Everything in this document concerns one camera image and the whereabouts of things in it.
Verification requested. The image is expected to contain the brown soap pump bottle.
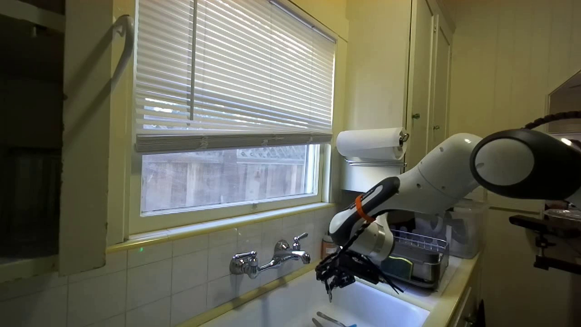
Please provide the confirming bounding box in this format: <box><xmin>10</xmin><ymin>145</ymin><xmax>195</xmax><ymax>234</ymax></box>
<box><xmin>320</xmin><ymin>234</ymin><xmax>337</xmax><ymax>264</ymax></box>

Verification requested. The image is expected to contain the cream open cupboard door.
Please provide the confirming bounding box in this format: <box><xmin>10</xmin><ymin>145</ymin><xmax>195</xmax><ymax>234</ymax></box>
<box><xmin>59</xmin><ymin>0</ymin><xmax>137</xmax><ymax>276</ymax></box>

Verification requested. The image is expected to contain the dark metal bracket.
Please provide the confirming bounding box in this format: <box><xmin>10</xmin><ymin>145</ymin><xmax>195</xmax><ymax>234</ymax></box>
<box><xmin>507</xmin><ymin>207</ymin><xmax>581</xmax><ymax>276</ymax></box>

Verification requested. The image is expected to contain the chrome wall faucet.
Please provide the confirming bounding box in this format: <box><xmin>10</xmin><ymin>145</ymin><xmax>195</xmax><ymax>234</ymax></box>
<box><xmin>228</xmin><ymin>231</ymin><xmax>313</xmax><ymax>280</ymax></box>

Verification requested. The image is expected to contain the grey dish rack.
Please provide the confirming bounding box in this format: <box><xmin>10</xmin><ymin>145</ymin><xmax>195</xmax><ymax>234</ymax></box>
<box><xmin>378</xmin><ymin>224</ymin><xmax>453</xmax><ymax>293</ymax></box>

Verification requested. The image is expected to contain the white slatted window blind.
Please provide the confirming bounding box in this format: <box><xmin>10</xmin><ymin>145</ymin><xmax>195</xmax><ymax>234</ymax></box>
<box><xmin>133</xmin><ymin>0</ymin><xmax>339</xmax><ymax>153</ymax></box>

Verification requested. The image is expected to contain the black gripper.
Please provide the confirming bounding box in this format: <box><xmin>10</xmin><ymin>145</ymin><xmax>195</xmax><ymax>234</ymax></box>
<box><xmin>315</xmin><ymin>247</ymin><xmax>395</xmax><ymax>296</ymax></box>

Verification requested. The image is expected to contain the white enamel sink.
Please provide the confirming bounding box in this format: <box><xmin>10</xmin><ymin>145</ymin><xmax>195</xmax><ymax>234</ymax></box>
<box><xmin>199</xmin><ymin>265</ymin><xmax>433</xmax><ymax>327</ymax></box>

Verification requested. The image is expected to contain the dark green rack caddy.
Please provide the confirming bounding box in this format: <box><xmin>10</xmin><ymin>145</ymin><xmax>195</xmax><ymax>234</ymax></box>
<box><xmin>382</xmin><ymin>254</ymin><xmax>415</xmax><ymax>282</ymax></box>

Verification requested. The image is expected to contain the clear plastic container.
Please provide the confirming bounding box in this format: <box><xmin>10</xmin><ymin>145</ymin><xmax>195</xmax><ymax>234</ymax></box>
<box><xmin>449</xmin><ymin>198</ymin><xmax>489</xmax><ymax>260</ymax></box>

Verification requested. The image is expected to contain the cream wall cabinet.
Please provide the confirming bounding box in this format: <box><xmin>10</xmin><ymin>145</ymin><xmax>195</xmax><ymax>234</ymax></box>
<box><xmin>404</xmin><ymin>0</ymin><xmax>458</xmax><ymax>169</ymax></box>

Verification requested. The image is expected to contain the black corrugated cable conduit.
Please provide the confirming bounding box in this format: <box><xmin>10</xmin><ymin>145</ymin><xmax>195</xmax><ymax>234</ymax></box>
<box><xmin>524</xmin><ymin>109</ymin><xmax>581</xmax><ymax>131</ymax></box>

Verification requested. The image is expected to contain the dark open cupboard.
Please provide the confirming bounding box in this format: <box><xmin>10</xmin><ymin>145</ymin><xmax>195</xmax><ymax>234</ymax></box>
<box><xmin>0</xmin><ymin>0</ymin><xmax>68</xmax><ymax>264</ymax></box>

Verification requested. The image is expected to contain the white paper towel roll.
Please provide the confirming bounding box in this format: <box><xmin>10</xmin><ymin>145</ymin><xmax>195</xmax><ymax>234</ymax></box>
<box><xmin>337</xmin><ymin>125</ymin><xmax>411</xmax><ymax>164</ymax></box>

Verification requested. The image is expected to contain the blind tilt wand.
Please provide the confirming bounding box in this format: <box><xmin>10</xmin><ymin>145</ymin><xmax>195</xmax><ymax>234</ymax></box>
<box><xmin>190</xmin><ymin>0</ymin><xmax>201</xmax><ymax>122</ymax></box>

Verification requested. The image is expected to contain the cream framed window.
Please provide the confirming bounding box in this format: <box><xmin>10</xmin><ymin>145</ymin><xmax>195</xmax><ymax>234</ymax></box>
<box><xmin>124</xmin><ymin>0</ymin><xmax>351</xmax><ymax>240</ymax></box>

